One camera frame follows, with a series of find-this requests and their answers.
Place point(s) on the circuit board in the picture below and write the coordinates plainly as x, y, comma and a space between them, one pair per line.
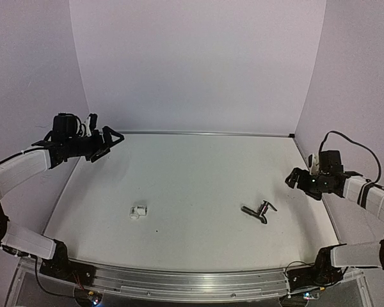
87, 297
309, 296

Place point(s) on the white PVC elbow fitting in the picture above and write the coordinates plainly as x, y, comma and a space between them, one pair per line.
138, 210

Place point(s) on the right circuit board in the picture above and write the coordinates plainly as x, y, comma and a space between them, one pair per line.
309, 296

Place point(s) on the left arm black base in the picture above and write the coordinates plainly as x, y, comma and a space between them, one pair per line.
62, 268

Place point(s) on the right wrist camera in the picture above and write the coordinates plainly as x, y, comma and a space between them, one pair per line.
313, 163

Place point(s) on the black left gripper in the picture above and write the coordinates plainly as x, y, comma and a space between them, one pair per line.
107, 142

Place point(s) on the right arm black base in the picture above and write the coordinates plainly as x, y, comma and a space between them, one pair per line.
321, 273

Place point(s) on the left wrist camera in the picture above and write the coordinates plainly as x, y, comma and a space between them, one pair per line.
90, 124

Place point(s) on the left circuit board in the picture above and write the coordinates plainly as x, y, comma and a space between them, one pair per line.
87, 297

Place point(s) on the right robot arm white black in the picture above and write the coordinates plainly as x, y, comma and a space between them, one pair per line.
369, 196

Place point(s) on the aluminium front rail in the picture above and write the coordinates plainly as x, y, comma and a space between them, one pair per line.
122, 285

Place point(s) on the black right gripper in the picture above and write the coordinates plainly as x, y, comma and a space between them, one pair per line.
301, 173

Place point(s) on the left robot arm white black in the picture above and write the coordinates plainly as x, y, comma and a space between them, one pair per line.
15, 170

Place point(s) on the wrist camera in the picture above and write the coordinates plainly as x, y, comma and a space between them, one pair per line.
90, 124
313, 163

